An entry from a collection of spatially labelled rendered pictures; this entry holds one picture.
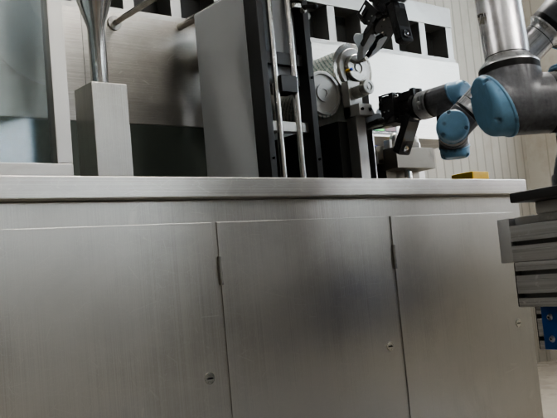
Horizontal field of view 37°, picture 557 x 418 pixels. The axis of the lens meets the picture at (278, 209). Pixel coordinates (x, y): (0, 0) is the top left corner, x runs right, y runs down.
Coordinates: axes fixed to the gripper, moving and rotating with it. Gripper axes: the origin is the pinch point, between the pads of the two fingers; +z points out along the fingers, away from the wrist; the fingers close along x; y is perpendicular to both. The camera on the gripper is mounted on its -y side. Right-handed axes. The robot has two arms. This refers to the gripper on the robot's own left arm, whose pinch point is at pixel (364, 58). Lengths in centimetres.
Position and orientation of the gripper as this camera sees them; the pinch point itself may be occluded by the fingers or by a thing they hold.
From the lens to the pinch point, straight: 230.2
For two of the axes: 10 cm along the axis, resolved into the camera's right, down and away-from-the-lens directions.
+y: -4.7, -6.9, 5.5
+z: -4.2, 7.3, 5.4
